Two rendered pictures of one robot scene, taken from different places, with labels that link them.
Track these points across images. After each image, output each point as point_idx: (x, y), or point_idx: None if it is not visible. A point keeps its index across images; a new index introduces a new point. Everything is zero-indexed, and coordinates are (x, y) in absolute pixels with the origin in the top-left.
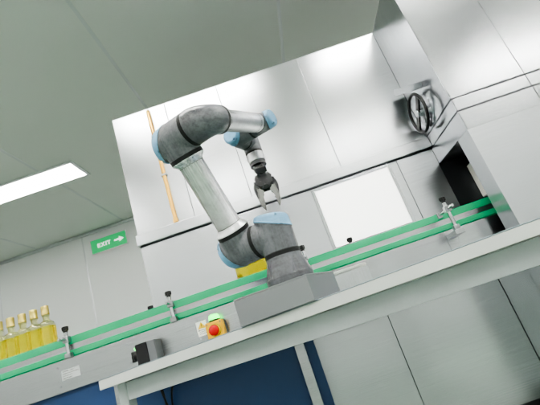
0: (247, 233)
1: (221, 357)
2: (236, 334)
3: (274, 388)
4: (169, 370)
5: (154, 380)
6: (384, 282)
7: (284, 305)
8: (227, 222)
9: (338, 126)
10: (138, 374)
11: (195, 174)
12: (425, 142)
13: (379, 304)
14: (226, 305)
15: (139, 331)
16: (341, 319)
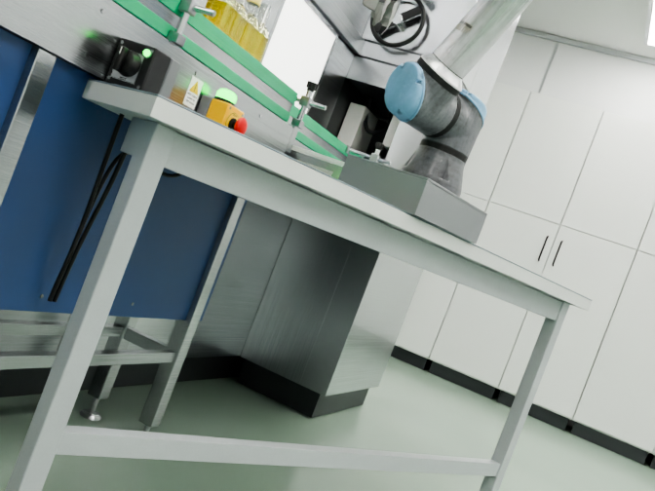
0: (457, 102)
1: (341, 217)
2: (398, 215)
3: (185, 244)
4: (266, 176)
5: (233, 172)
6: (508, 268)
7: (456, 227)
8: (467, 73)
9: None
10: (247, 155)
11: (528, 3)
12: (361, 45)
13: (478, 277)
14: (230, 86)
15: (121, 1)
16: (452, 268)
